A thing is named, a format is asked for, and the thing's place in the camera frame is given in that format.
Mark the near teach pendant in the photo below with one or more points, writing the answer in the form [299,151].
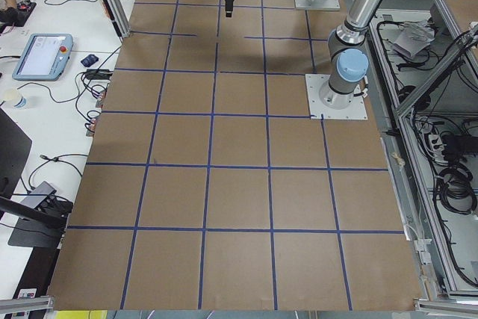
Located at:
[44,57]

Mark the black red emergency button box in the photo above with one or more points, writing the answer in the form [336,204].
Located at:
[24,10]

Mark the white paper cup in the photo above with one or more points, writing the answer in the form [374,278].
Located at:
[14,98]

